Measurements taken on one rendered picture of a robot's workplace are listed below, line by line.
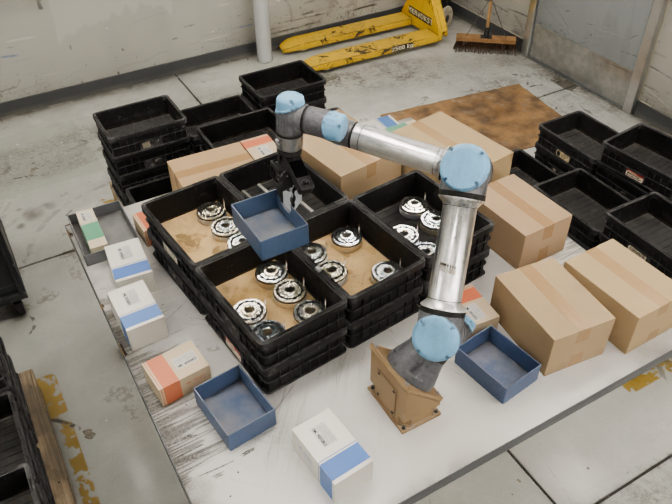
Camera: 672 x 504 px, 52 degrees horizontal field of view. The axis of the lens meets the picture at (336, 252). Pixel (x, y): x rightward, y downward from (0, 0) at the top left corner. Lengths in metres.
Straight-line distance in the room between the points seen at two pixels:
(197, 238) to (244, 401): 0.64
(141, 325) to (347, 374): 0.65
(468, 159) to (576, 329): 0.68
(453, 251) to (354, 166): 0.97
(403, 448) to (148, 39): 3.92
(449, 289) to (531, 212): 0.87
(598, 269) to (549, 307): 0.26
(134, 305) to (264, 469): 0.70
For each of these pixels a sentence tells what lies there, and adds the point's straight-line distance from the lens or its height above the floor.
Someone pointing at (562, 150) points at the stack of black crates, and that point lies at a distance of 3.75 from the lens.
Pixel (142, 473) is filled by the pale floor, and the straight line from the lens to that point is 2.86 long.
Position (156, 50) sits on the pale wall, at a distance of 5.33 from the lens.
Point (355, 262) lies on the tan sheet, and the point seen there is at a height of 0.83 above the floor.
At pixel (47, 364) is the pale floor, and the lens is 3.33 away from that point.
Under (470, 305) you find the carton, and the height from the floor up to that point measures 0.77.
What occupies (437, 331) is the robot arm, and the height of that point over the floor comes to 1.10.
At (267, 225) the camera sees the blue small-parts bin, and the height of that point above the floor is 1.07.
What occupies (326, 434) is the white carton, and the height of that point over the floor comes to 0.79.
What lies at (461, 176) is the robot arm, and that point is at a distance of 1.69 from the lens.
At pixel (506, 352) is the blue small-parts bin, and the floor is 0.71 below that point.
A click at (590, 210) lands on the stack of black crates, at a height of 0.38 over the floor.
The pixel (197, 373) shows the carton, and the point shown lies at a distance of 2.09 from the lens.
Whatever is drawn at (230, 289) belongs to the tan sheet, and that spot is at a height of 0.83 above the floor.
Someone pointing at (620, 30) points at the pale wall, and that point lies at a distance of 5.06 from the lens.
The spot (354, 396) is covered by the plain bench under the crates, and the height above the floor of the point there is 0.70.
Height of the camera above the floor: 2.35
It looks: 41 degrees down
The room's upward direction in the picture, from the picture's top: 1 degrees counter-clockwise
